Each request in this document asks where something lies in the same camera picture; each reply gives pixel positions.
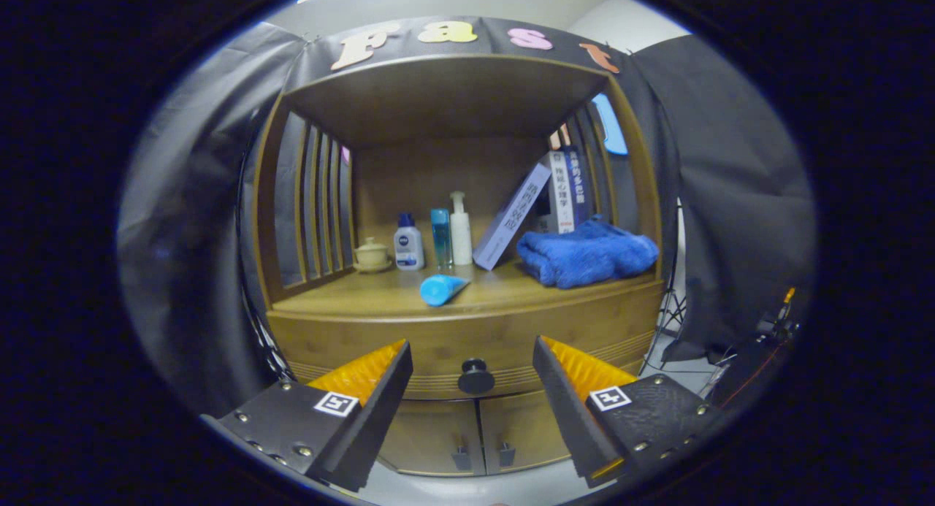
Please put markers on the dark blue book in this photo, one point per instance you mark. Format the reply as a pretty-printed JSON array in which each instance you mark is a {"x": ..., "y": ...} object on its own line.
[{"x": 577, "y": 185}]

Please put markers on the black tripod stand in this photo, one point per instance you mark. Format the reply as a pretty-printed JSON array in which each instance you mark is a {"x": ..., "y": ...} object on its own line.
[
  {"x": 672, "y": 316},
  {"x": 266, "y": 345}
]

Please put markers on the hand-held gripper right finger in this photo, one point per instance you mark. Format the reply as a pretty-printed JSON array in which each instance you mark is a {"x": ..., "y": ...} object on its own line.
[{"x": 562, "y": 411}]

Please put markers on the lavender leaning book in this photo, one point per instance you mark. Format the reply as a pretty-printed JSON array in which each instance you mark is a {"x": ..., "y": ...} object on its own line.
[{"x": 511, "y": 217}]

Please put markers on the beige lidded teacup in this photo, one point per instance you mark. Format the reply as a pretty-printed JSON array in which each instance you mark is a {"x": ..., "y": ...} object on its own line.
[{"x": 372, "y": 256}]

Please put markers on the wooden cabinet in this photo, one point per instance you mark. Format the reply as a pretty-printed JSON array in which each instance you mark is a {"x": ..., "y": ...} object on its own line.
[{"x": 431, "y": 170}]

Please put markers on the black equipment with orange tip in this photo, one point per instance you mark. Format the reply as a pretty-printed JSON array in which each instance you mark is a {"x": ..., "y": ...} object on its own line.
[{"x": 752, "y": 360}]

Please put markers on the teal clear bottle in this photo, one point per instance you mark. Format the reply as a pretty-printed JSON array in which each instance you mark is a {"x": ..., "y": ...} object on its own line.
[{"x": 441, "y": 239}]

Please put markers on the blue folded towel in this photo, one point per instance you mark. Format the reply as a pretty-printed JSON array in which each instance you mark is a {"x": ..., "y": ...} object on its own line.
[{"x": 584, "y": 254}]

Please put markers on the white pump bottle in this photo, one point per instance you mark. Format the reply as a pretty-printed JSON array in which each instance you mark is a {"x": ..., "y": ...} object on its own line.
[{"x": 461, "y": 236}]

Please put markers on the wooden cabinet door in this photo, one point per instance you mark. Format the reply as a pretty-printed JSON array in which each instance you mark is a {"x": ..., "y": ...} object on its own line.
[
  {"x": 526, "y": 429},
  {"x": 431, "y": 436}
]

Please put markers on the blue cosmetic tube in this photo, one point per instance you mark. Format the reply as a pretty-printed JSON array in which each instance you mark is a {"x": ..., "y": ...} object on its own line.
[{"x": 442, "y": 290}]

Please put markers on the black backdrop cloth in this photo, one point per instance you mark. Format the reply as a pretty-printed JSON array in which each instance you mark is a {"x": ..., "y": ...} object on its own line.
[{"x": 197, "y": 236}]

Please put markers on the wooden countertop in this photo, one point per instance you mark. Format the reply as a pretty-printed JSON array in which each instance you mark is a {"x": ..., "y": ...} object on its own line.
[{"x": 365, "y": 299}]

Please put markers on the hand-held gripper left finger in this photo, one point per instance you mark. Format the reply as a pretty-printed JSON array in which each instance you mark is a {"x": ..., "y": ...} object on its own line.
[{"x": 380, "y": 411}]

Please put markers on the white bottle with blue cap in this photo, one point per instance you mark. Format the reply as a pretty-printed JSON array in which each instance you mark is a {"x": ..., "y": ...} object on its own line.
[{"x": 409, "y": 249}]

